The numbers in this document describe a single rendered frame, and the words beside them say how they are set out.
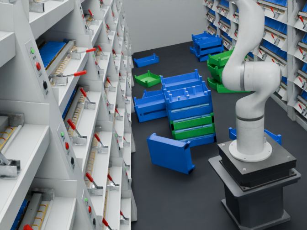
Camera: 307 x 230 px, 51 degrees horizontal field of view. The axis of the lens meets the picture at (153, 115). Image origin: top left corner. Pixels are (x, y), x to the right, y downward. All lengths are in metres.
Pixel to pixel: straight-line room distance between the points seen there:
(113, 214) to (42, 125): 0.70
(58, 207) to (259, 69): 0.90
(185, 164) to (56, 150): 1.35
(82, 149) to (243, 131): 0.73
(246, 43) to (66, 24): 0.71
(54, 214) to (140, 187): 1.29
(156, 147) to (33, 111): 1.46
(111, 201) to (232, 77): 0.71
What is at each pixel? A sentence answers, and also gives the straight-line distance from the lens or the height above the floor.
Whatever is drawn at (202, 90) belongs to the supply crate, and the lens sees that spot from 2.35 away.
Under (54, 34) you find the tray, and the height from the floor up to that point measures 1.04.
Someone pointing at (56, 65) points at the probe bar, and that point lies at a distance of 1.04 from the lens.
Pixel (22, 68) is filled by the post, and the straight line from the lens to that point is 0.69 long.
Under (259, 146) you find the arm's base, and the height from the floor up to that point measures 0.42.
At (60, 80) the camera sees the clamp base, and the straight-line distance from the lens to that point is 0.94.
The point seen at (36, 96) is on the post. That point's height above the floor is 1.04.
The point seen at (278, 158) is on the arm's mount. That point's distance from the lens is 1.51.
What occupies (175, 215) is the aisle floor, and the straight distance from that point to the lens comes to 1.80.
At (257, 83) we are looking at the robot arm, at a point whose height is 0.73.
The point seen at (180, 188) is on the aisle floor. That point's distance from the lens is 1.96.
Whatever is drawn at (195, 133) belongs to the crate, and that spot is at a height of 0.10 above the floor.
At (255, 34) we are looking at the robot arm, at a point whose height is 0.90.
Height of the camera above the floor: 1.24
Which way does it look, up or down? 26 degrees down
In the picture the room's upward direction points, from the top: 12 degrees counter-clockwise
